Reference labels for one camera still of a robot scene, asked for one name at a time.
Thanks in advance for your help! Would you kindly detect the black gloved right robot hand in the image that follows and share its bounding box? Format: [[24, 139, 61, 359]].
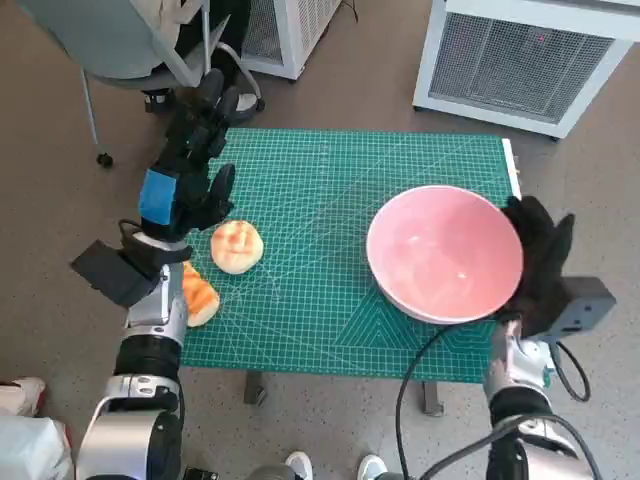
[[499, 194, 576, 335]]

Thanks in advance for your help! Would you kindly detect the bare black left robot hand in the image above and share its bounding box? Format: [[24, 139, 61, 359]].
[[138, 68, 241, 241]]

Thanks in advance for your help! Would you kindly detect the round toy bread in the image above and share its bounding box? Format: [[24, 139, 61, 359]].
[[210, 219, 265, 275]]

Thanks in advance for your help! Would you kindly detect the pink bowl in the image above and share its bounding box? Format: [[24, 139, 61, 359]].
[[365, 184, 525, 326]]

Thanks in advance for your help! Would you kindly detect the long striped toy bread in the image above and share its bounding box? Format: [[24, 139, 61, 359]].
[[180, 260, 222, 329]]

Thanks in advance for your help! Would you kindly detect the green cutting mat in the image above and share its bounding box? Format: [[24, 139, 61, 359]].
[[177, 127, 519, 385]]

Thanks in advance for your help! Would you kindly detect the grey office chair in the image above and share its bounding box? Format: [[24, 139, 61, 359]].
[[14, 0, 266, 169]]

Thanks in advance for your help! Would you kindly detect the grey table leg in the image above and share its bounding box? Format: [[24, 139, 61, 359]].
[[243, 370, 269, 406], [422, 380, 445, 417]]

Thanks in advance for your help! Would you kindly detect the seated person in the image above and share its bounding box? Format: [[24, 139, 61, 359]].
[[149, 0, 266, 114]]

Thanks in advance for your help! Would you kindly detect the large white mesh cabinet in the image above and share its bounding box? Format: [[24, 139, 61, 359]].
[[412, 0, 640, 141]]

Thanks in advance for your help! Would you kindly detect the small white mesh cabinet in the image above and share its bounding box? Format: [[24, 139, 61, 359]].
[[239, 0, 346, 81]]

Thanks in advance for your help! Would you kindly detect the white shoe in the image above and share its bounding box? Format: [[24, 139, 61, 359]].
[[284, 450, 315, 480], [357, 453, 389, 480]]

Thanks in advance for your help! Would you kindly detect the person in white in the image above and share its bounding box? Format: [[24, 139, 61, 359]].
[[0, 377, 76, 480]]

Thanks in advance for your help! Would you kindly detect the grey robot body part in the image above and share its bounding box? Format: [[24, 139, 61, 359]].
[[247, 463, 301, 480]]

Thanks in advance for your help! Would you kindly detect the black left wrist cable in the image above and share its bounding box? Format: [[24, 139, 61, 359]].
[[117, 218, 146, 246]]

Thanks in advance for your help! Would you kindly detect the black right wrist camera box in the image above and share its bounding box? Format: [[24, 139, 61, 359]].
[[544, 276, 617, 341]]

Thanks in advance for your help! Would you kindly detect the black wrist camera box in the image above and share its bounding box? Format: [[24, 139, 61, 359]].
[[544, 276, 617, 341], [69, 239, 161, 307]]

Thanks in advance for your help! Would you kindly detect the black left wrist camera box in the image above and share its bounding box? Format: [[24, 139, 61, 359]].
[[69, 239, 161, 307]]

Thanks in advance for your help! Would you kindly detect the short black camera cable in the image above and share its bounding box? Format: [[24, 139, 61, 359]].
[[548, 338, 592, 403]]

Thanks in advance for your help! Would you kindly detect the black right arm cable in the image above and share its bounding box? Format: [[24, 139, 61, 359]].
[[419, 413, 601, 480]]

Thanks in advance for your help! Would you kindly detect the long black cable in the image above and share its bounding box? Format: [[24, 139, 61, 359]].
[[394, 318, 501, 480]]

